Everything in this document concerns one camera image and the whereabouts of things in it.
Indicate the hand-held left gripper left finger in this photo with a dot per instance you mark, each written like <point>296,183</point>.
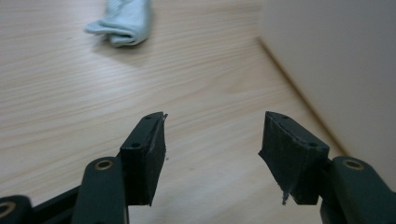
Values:
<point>140,161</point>

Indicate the white plastic bin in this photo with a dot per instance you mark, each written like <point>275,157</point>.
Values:
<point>342,62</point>

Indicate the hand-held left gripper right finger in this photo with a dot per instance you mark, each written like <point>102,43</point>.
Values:
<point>292,161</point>

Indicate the light blue textured cloth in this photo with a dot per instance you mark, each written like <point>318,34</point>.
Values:
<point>127,21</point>

